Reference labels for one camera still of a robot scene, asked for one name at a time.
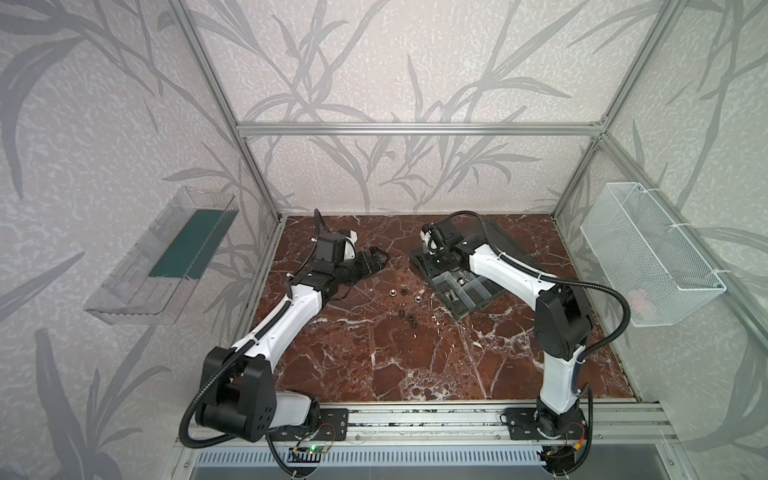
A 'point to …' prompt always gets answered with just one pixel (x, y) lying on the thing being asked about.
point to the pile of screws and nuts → (407, 301)
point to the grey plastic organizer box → (464, 290)
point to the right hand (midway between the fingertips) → (428, 255)
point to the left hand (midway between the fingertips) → (384, 254)
